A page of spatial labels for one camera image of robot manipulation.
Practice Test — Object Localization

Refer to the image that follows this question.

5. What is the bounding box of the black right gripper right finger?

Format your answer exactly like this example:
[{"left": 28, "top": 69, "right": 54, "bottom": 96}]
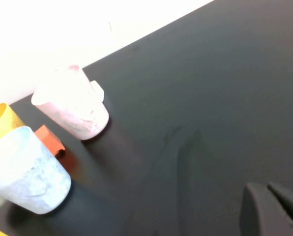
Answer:
[{"left": 266, "top": 181, "right": 293, "bottom": 223}]

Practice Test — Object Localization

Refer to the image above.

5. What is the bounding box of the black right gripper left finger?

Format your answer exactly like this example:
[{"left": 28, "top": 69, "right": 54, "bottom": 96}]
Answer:
[{"left": 239, "top": 182, "right": 293, "bottom": 236}]

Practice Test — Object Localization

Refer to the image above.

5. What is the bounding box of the pink plastic cup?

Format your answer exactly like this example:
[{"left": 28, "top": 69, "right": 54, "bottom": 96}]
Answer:
[{"left": 30, "top": 64, "right": 110, "bottom": 141}]

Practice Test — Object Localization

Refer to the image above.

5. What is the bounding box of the light blue plastic cup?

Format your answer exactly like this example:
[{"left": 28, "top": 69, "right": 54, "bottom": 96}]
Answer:
[{"left": 0, "top": 126, "right": 72, "bottom": 215}]

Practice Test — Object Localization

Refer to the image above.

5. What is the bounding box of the yellow plastic cup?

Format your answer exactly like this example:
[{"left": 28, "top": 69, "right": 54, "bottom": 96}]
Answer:
[{"left": 0, "top": 102, "right": 27, "bottom": 146}]

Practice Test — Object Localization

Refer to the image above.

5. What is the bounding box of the white block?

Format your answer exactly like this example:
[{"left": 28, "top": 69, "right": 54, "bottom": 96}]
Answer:
[{"left": 90, "top": 80, "right": 105, "bottom": 101}]

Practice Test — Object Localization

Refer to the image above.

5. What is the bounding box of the orange foam block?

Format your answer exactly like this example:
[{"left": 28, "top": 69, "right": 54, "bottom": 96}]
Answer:
[{"left": 34, "top": 124, "right": 66, "bottom": 158}]

